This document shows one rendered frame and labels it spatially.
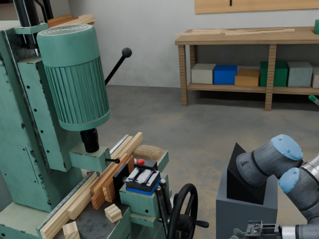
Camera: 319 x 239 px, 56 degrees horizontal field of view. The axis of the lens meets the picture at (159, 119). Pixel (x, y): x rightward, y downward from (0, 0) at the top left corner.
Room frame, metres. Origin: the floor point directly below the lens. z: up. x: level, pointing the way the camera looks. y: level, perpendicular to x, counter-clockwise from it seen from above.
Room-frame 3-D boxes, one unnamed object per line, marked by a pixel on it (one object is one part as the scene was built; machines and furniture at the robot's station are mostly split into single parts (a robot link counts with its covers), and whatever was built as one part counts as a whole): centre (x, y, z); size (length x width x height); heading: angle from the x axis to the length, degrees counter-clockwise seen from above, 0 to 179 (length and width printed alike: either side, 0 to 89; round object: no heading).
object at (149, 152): (1.14, 0.07, 0.92); 0.14 x 0.09 x 0.04; 65
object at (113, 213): (0.78, 0.19, 0.92); 0.05 x 0.04 x 0.03; 36
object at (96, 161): (0.96, 0.27, 1.03); 0.14 x 0.07 x 0.09; 65
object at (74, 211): (1.04, 0.22, 0.92); 0.55 x 0.02 x 0.04; 155
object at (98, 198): (0.93, 0.21, 0.92); 0.23 x 0.02 x 0.05; 155
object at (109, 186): (0.94, 0.17, 0.94); 0.20 x 0.01 x 0.08; 155
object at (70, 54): (0.95, 0.26, 1.35); 0.18 x 0.18 x 0.31
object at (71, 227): (0.71, 0.32, 0.92); 0.05 x 0.04 x 0.04; 22
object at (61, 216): (0.97, 0.27, 0.92); 0.60 x 0.02 x 0.05; 155
